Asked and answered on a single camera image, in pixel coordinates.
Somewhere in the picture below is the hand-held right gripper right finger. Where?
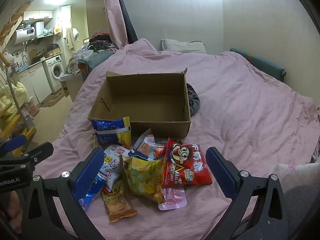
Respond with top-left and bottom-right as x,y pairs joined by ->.
206,146 -> 288,240

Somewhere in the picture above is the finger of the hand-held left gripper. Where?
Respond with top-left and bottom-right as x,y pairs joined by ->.
0,135 -> 27,153
0,142 -> 54,172

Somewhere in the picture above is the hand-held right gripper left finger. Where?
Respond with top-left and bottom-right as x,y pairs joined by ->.
21,147 -> 105,240

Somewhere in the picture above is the small blue cookie packet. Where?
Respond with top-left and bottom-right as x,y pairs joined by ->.
77,172 -> 107,212

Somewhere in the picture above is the white colourful snack packet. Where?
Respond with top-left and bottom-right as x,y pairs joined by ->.
99,144 -> 133,193

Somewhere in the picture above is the red candy bag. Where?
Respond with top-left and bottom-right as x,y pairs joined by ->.
161,137 -> 213,188

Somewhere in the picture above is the large blue chip bag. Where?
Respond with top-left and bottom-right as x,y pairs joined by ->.
90,116 -> 132,147

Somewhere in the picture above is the yellow chip bag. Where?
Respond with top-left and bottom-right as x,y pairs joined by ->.
119,154 -> 167,204

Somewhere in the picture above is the cardboard box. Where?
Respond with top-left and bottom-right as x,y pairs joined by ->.
87,68 -> 192,138

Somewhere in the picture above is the orange brown snack packet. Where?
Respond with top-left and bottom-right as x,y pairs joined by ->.
101,180 -> 138,223

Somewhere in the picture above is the yellow bedding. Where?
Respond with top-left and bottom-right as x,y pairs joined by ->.
0,81 -> 28,117

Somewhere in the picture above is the pink translucent packet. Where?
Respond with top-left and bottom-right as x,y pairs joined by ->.
157,186 -> 188,211

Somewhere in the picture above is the white kitchen cabinet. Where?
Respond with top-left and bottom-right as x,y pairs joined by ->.
17,62 -> 52,104

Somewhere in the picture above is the pink blanket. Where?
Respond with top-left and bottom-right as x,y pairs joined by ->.
32,38 -> 320,240

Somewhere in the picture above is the white plastic bin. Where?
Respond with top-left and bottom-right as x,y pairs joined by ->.
59,74 -> 83,102

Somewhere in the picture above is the white floral pillow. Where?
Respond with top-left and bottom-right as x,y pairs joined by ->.
271,162 -> 320,198

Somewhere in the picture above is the grey striped cloth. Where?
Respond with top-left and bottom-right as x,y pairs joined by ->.
186,82 -> 201,117

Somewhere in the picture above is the white washing machine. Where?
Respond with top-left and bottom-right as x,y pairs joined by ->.
42,54 -> 65,93

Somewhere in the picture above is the white water heater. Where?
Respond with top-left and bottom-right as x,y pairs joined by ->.
12,26 -> 35,45

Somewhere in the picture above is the white hanging towel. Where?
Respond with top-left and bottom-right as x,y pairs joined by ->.
65,27 -> 80,51

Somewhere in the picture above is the wooden staircase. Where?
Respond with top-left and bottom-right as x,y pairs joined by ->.
0,0 -> 38,155

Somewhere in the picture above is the pile of clothes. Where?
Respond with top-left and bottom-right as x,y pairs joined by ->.
66,31 -> 119,77

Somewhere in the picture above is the grey pillow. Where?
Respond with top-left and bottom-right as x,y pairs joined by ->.
161,39 -> 207,54

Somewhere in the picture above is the pink curtain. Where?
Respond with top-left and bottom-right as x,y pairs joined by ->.
104,0 -> 129,49

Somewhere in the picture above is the white wall cabinet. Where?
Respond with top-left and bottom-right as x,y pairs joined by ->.
23,10 -> 53,21

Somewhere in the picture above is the black bed frame post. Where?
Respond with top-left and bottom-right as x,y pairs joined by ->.
112,0 -> 138,43

